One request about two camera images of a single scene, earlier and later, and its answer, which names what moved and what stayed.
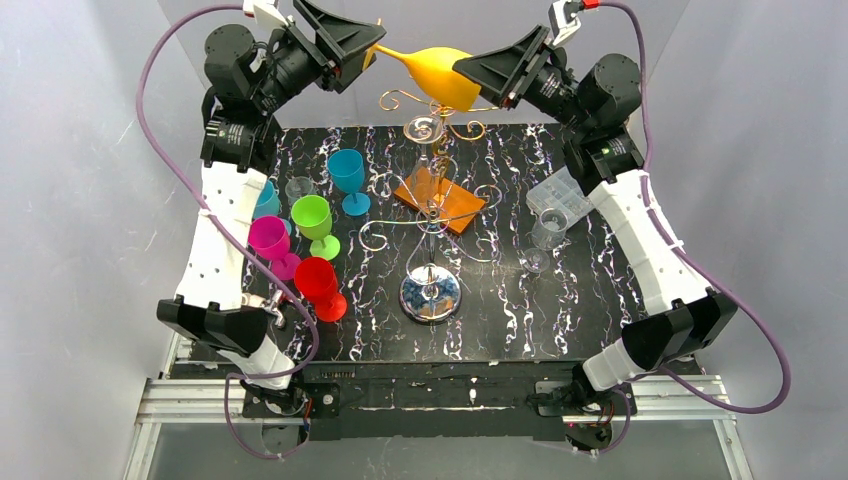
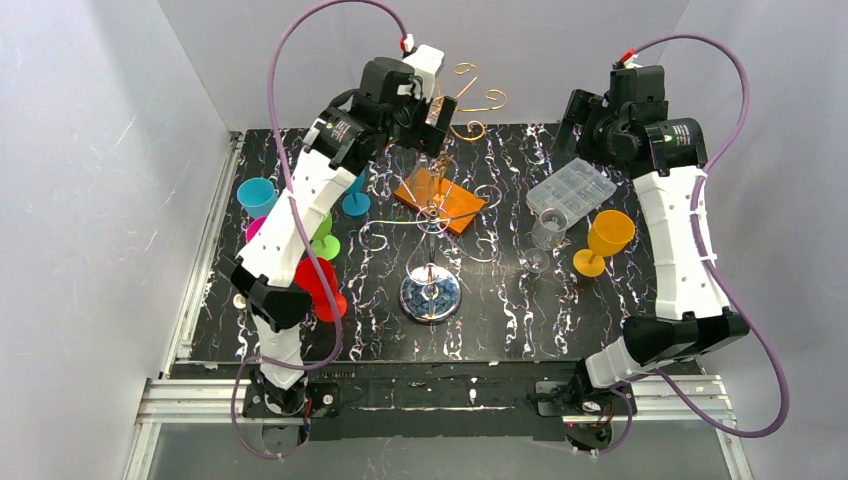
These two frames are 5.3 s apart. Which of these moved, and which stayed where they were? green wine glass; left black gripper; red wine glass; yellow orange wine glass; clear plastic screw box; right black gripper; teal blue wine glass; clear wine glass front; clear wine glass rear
Moved: yellow orange wine glass; left black gripper; right black gripper
Stayed: clear wine glass front; clear plastic screw box; green wine glass; teal blue wine glass; clear wine glass rear; red wine glass
